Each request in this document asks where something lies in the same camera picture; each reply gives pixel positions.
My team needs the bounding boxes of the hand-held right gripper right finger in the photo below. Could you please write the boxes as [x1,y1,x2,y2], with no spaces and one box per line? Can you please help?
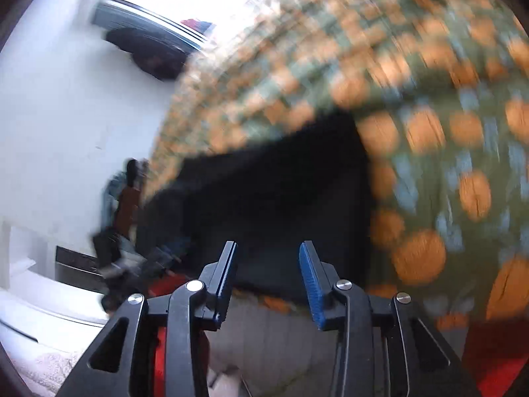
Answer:
[299,241,482,397]

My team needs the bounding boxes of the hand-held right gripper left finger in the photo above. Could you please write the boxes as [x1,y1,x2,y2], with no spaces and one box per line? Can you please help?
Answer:
[56,241,239,397]

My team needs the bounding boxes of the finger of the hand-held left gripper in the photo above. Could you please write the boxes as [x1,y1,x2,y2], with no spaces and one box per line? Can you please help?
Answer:
[146,240,196,277]

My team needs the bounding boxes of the black pants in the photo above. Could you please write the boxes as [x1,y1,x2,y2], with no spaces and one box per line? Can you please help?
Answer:
[136,111,373,295]

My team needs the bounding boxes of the white printed bed sheet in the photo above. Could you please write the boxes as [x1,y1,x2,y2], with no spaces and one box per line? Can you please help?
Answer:
[204,291,346,397]

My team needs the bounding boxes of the heap of dark and blue clothes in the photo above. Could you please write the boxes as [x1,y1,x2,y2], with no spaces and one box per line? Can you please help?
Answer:
[101,158,149,224]

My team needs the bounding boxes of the white fleece cloth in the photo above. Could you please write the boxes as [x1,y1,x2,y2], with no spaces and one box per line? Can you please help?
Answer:
[8,349,89,396]

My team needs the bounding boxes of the dark hanging clothes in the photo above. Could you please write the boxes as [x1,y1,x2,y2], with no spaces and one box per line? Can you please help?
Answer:
[105,28,199,81]

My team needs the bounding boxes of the orange fruit print quilt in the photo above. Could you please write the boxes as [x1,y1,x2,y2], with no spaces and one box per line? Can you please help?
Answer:
[144,0,529,333]

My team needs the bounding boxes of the red cloth at window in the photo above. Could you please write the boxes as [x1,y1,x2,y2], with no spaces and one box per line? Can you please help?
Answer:
[180,17,216,34]

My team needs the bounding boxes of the window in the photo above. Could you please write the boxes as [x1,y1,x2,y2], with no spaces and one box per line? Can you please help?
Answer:
[111,0,292,46]

